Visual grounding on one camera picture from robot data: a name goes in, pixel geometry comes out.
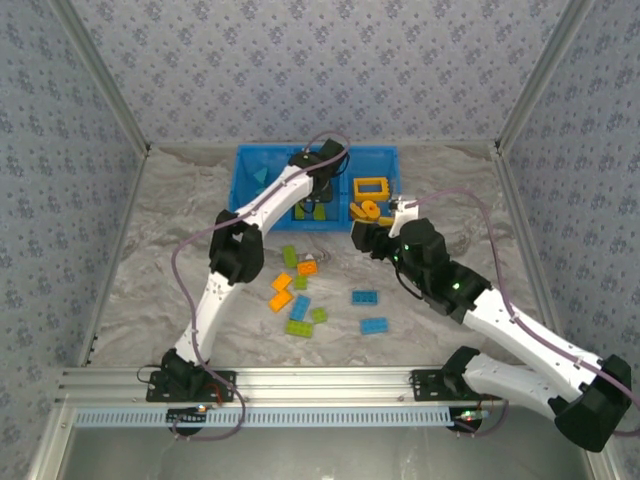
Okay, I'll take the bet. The orange lego window frame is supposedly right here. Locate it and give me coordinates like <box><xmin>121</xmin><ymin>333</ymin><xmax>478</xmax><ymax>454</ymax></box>
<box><xmin>353</xmin><ymin>176</ymin><xmax>393</xmax><ymax>203</ymax></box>

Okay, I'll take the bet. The blue three-compartment bin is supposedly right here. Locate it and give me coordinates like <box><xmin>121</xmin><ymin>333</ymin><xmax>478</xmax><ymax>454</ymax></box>
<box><xmin>231</xmin><ymin>144</ymin><xmax>407</xmax><ymax>235</ymax></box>

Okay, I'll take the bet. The grey metal lower panel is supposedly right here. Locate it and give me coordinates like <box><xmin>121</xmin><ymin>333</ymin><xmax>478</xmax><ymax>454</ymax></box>
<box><xmin>29</xmin><ymin>404</ymin><xmax>616</xmax><ymax>480</ymax></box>

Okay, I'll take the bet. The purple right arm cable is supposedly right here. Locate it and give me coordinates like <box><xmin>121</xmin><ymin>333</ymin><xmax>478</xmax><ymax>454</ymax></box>
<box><xmin>410</xmin><ymin>187</ymin><xmax>640</xmax><ymax>439</ymax></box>

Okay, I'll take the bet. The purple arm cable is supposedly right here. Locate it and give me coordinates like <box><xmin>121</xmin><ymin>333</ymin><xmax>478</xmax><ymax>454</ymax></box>
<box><xmin>169</xmin><ymin>130</ymin><xmax>351</xmax><ymax>442</ymax></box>
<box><xmin>410</xmin><ymin>187</ymin><xmax>640</xmax><ymax>439</ymax></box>

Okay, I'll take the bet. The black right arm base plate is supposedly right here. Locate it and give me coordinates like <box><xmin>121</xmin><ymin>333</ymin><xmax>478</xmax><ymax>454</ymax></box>
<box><xmin>410</xmin><ymin>368</ymin><xmax>504</xmax><ymax>403</ymax></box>

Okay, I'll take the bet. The aluminium front rail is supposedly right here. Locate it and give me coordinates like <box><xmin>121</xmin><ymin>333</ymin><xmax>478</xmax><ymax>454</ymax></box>
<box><xmin>53</xmin><ymin>366</ymin><xmax>554</xmax><ymax>405</ymax></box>

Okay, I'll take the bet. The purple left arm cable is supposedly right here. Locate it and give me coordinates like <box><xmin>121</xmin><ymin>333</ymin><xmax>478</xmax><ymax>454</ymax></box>
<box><xmin>169</xmin><ymin>130</ymin><xmax>351</xmax><ymax>442</ymax></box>

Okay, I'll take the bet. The pale blue slotted cable duct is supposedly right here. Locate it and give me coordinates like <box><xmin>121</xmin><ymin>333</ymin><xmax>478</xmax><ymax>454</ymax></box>
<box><xmin>73</xmin><ymin>405</ymin><xmax>459</xmax><ymax>429</ymax></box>

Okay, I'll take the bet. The aluminium left side rail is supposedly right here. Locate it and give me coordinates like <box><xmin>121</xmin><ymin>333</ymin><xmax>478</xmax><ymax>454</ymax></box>
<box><xmin>77</xmin><ymin>147</ymin><xmax>151</xmax><ymax>369</ymax></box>

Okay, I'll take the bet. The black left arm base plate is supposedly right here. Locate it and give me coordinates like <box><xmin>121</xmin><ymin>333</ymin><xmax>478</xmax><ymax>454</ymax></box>
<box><xmin>145</xmin><ymin>369</ymin><xmax>237</xmax><ymax>403</ymax></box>

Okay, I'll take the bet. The aluminium right frame post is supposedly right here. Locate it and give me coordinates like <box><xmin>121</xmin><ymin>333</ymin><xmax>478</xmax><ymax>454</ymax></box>
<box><xmin>494</xmin><ymin>0</ymin><xmax>596</xmax><ymax>151</ymax></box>

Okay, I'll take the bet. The aluminium frame post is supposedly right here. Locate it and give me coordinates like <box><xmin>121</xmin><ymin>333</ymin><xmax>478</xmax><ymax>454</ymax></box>
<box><xmin>49</xmin><ymin>0</ymin><xmax>151</xmax><ymax>154</ymax></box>
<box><xmin>494</xmin><ymin>0</ymin><xmax>596</xmax><ymax>151</ymax></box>

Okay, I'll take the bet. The aluminium left frame post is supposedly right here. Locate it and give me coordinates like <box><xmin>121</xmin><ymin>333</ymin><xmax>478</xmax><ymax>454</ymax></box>
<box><xmin>49</xmin><ymin>0</ymin><xmax>151</xmax><ymax>154</ymax></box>

